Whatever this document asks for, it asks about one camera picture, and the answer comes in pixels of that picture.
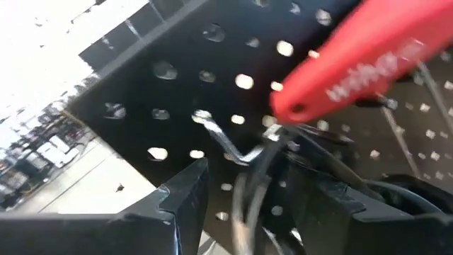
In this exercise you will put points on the red stubby screwdriver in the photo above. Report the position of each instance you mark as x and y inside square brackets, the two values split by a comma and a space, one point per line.
[354, 53]

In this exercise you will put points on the dark framed workstations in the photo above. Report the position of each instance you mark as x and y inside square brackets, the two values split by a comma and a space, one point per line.
[35, 159]

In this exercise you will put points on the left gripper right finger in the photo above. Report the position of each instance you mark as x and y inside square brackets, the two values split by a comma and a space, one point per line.
[371, 237]

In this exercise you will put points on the chrome prong tool rail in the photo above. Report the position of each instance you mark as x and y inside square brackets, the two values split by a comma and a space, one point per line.
[223, 141]

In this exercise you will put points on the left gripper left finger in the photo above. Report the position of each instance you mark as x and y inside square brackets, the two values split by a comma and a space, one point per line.
[106, 237]

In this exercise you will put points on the black peg board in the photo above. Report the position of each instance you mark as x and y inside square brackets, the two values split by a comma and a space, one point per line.
[177, 53]

